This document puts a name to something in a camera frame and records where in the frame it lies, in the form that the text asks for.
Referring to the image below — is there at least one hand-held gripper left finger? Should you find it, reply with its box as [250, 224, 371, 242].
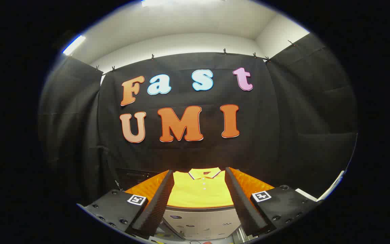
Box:
[77, 169, 175, 238]

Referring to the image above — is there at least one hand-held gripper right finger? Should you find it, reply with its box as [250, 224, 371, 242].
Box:
[225, 167, 323, 238]

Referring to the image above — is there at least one yellow polo shirt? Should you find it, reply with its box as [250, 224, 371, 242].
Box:
[166, 167, 234, 208]

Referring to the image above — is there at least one black backdrop cloth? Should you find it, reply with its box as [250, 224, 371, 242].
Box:
[39, 33, 359, 207]

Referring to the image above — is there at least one white panel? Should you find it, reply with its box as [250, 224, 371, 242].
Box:
[295, 170, 346, 202]

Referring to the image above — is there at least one long ceiling light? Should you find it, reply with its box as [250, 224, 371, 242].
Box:
[62, 35, 87, 57]

